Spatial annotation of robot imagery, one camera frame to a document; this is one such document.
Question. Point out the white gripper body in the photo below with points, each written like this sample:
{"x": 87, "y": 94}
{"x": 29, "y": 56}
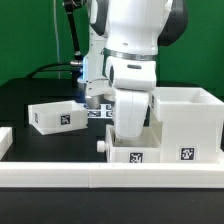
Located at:
{"x": 130, "y": 109}

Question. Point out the white front drawer box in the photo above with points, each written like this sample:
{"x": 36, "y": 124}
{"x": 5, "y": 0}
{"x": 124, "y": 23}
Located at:
{"x": 146, "y": 149}

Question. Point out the white drawer box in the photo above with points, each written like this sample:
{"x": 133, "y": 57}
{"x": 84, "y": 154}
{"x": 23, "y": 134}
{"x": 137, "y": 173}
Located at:
{"x": 57, "y": 117}
{"x": 146, "y": 149}

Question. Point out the white drawer cabinet frame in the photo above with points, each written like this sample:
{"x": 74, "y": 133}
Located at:
{"x": 188, "y": 122}

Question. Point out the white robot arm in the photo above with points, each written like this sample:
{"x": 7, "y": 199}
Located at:
{"x": 128, "y": 29}

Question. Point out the white rear drawer box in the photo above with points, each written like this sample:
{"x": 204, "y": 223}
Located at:
{"x": 57, "y": 117}

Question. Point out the paper marker sheet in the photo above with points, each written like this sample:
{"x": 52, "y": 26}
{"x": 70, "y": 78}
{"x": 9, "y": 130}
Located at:
{"x": 104, "y": 111}

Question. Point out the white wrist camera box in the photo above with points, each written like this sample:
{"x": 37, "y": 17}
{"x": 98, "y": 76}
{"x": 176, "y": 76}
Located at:
{"x": 130, "y": 74}

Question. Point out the white fence front rail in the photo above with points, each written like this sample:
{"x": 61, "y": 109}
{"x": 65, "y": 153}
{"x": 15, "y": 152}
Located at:
{"x": 110, "y": 175}

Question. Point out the white fence rail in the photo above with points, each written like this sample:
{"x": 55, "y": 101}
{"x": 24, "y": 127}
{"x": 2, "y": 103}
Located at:
{"x": 110, "y": 175}
{"x": 6, "y": 139}

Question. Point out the white fence left rail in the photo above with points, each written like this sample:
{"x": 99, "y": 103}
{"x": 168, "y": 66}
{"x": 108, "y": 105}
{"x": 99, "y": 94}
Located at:
{"x": 6, "y": 139}

